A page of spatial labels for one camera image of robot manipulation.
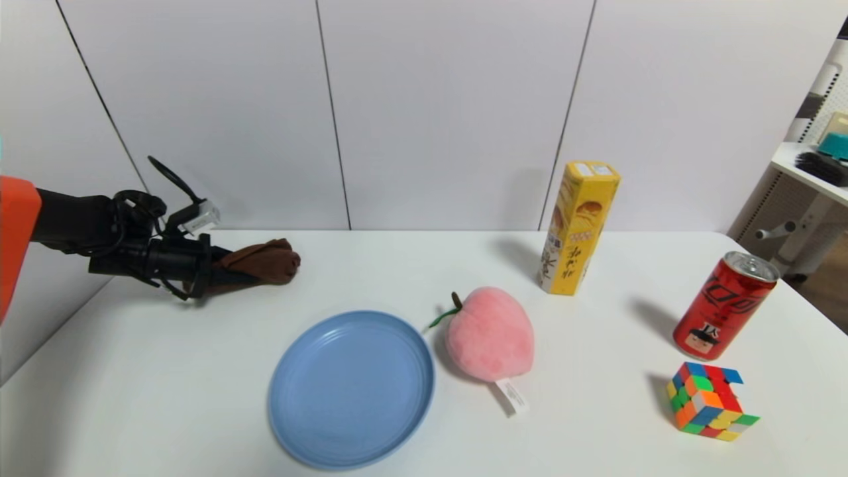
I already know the white perforated panel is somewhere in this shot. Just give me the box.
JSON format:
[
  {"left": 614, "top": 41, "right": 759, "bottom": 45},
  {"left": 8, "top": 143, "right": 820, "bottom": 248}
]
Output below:
[{"left": 787, "top": 40, "right": 848, "bottom": 144}]

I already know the multicolour puzzle cube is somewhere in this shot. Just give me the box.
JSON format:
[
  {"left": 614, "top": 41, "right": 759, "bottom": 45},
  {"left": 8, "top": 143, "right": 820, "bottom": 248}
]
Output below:
[{"left": 666, "top": 362, "right": 761, "bottom": 442}]

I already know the teal sponge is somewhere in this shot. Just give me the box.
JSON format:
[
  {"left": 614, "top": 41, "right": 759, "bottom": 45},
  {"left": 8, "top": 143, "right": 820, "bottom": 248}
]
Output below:
[{"left": 816, "top": 132, "right": 848, "bottom": 160}]

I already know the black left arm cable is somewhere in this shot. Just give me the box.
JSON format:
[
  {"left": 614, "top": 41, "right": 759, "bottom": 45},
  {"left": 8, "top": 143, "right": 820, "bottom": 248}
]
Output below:
[{"left": 111, "top": 156, "right": 207, "bottom": 242}]

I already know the red soda can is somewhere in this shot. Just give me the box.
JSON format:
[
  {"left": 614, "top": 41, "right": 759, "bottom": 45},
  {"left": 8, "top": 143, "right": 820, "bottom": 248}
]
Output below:
[{"left": 673, "top": 250, "right": 780, "bottom": 361}]

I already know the brown cloth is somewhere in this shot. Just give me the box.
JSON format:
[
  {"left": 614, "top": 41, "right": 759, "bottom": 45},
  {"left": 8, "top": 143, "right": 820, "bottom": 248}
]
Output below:
[{"left": 192, "top": 238, "right": 302, "bottom": 297}]

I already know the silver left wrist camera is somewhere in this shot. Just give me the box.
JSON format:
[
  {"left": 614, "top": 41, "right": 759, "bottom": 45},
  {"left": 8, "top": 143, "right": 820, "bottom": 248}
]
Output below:
[{"left": 176, "top": 199, "right": 221, "bottom": 237}]

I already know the pink peach plush toy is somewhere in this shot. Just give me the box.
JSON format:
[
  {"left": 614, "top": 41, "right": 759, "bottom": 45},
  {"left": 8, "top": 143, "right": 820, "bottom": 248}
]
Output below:
[{"left": 427, "top": 286, "right": 535, "bottom": 417}]

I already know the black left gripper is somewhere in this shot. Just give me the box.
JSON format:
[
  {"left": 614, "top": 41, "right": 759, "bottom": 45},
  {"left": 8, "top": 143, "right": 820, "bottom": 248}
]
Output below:
[{"left": 144, "top": 233, "right": 262, "bottom": 299}]

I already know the white side shelf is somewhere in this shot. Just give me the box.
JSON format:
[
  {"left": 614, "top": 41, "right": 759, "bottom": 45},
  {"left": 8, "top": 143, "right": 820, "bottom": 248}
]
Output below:
[{"left": 727, "top": 141, "right": 848, "bottom": 286}]

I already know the yellow hexagonal snack box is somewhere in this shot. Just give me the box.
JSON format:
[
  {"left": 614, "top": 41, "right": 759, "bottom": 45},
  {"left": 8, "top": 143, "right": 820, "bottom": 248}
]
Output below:
[{"left": 538, "top": 160, "right": 621, "bottom": 296}]

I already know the blue round plate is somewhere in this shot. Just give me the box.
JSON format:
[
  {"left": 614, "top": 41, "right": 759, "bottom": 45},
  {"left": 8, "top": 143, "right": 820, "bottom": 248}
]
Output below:
[{"left": 268, "top": 310, "right": 436, "bottom": 470}]

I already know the black bristle brush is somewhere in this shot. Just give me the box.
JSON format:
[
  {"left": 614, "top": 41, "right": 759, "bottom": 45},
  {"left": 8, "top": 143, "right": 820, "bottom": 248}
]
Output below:
[{"left": 794, "top": 151, "right": 848, "bottom": 187}]

